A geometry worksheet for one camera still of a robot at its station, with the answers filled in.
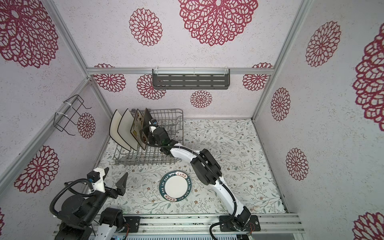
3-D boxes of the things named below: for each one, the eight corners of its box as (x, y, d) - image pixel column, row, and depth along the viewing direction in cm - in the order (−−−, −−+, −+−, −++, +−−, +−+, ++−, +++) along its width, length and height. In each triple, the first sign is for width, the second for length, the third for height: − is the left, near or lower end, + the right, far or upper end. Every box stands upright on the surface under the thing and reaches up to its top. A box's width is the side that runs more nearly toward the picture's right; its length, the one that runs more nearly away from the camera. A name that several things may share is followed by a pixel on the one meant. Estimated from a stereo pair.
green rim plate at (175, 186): (158, 202, 83) (157, 200, 80) (162, 173, 93) (161, 170, 91) (191, 202, 83) (191, 200, 80) (191, 173, 94) (191, 170, 91)
